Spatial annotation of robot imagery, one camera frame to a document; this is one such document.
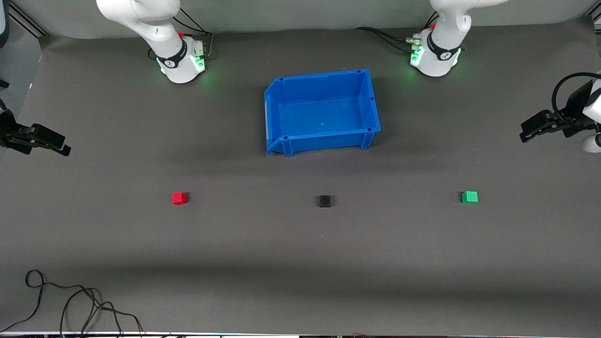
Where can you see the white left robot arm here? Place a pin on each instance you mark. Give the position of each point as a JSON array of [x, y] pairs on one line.
[[441, 47]]

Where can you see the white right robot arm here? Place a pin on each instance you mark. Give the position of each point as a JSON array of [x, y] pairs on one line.
[[164, 42]]

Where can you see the blue plastic storage bin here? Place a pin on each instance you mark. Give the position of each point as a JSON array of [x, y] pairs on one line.
[[324, 117]]

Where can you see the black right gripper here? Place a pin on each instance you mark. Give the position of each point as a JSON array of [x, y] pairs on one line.
[[8, 131]]

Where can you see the small red cube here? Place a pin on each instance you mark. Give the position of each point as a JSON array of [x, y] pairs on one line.
[[179, 198]]

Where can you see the dark gray table mat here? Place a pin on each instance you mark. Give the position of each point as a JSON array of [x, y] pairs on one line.
[[281, 258]]

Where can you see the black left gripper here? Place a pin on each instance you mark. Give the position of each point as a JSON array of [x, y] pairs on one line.
[[572, 114]]

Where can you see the small black cube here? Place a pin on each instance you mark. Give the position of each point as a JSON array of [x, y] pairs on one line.
[[325, 201]]

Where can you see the small green cube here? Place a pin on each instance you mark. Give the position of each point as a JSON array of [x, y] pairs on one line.
[[469, 197]]

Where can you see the small black bracket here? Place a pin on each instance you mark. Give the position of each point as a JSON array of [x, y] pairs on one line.
[[3, 84]]

